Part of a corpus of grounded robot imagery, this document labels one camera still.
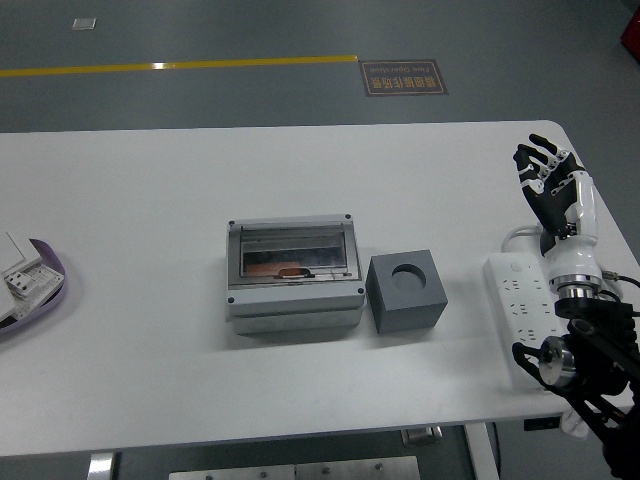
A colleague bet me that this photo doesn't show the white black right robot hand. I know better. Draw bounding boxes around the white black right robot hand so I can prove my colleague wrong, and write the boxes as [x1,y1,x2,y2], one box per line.
[512,132,601,284]

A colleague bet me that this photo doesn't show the grey electrical enclosure box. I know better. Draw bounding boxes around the grey electrical enclosure box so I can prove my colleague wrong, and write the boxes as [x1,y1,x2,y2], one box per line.
[225,213,367,336]

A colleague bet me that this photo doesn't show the orange cylinder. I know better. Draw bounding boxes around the orange cylinder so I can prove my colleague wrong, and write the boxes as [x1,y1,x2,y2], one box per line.
[247,260,307,278]

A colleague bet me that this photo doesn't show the black table control box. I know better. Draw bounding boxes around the black table control box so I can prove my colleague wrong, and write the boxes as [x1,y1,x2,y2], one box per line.
[523,415,563,432]

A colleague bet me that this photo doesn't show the grey cube with round hole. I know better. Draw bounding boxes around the grey cube with round hole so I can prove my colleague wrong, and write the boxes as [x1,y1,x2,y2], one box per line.
[365,248,449,336]

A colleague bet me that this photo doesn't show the white power strip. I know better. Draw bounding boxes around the white power strip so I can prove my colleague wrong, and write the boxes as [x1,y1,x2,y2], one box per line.
[482,252,570,354]

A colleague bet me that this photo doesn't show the white table leg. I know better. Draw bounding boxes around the white table leg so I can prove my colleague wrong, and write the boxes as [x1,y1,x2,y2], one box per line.
[85,451,121,480]
[462,422,502,480]

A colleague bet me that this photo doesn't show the red object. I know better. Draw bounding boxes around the red object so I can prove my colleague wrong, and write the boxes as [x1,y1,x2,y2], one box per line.
[619,9,640,52]

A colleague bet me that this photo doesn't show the purple tray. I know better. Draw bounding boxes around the purple tray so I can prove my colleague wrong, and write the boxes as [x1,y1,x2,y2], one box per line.
[0,237,69,341]

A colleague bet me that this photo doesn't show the white perforated plate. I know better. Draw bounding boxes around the white perforated plate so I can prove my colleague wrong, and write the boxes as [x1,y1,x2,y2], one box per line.
[13,263,67,321]

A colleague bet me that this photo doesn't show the white socket module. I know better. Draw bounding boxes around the white socket module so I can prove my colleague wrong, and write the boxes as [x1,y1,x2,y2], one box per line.
[2,269,32,302]

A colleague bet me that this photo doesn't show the white flat panel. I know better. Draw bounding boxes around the white flat panel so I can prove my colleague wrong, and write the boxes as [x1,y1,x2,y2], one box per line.
[0,230,32,321]

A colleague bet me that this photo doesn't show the grey metal table bracket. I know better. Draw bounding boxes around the grey metal table bracket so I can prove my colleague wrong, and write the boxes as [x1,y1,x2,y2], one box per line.
[402,424,444,446]

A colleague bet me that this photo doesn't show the grey metal base plate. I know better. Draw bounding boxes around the grey metal base plate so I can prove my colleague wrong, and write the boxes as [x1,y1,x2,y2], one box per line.
[168,455,421,480]

